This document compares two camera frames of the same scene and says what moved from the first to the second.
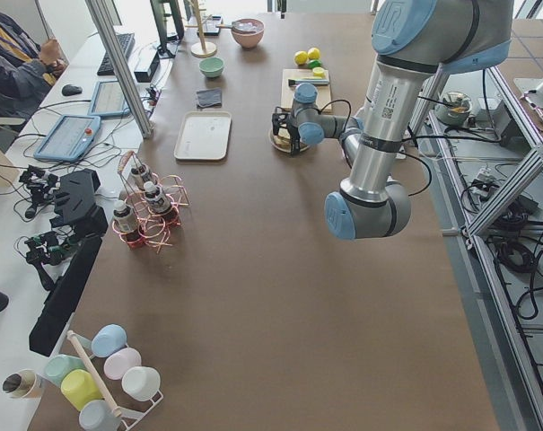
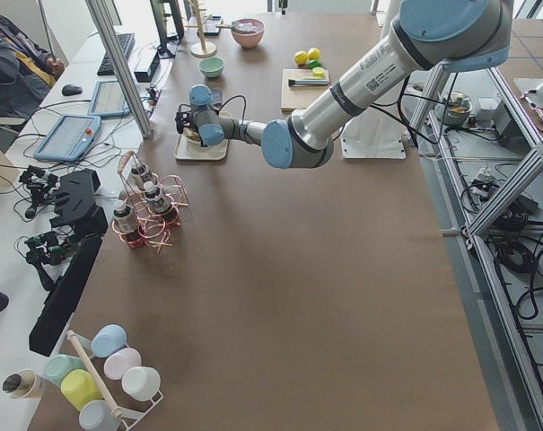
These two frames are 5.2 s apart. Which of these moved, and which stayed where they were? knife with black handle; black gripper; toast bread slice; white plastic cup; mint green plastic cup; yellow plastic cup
Moved: black gripper; toast bread slice
Stayed: mint green plastic cup; knife with black handle; yellow plastic cup; white plastic cup
